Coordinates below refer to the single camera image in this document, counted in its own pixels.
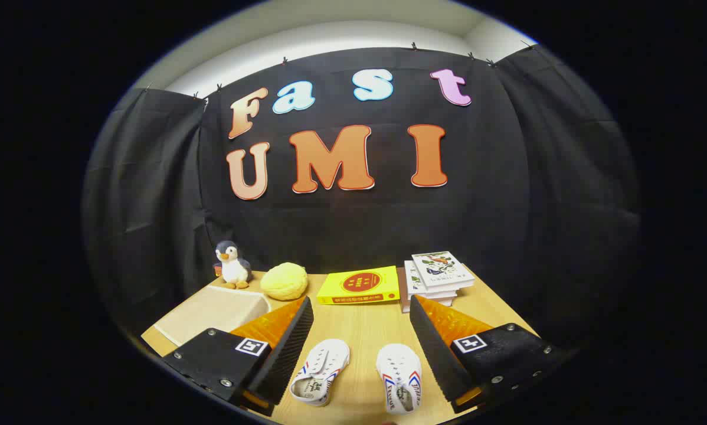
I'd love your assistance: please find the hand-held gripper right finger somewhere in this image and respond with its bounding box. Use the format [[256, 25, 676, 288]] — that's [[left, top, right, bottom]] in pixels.
[[409, 295, 567, 414]]

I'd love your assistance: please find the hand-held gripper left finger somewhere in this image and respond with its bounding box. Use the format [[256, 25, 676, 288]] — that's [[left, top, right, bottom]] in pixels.
[[161, 296, 315, 414]]

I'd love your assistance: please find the white canvas shoe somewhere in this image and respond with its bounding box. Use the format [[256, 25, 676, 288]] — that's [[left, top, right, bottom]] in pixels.
[[376, 343, 423, 414], [289, 338, 351, 407]]

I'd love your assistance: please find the beige storage box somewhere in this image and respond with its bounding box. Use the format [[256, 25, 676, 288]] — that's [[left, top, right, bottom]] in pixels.
[[153, 285, 271, 349]]

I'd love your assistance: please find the yellow round plush toy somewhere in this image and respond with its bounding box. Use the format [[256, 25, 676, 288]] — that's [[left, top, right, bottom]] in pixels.
[[260, 262, 309, 301]]

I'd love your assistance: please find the yellow book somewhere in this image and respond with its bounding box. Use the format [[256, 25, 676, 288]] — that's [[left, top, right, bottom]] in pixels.
[[316, 266, 401, 306]]

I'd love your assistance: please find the penguin plush toy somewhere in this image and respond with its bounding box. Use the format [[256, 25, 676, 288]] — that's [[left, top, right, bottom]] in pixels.
[[214, 240, 253, 290]]

